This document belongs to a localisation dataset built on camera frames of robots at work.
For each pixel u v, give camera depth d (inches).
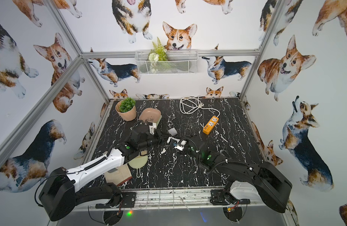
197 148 22.6
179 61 36.4
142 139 24.5
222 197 28.9
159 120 41.4
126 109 39.5
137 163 33.2
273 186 16.4
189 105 44.7
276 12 29.6
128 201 29.0
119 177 32.0
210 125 39.6
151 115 41.1
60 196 15.5
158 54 32.2
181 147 25.8
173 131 38.7
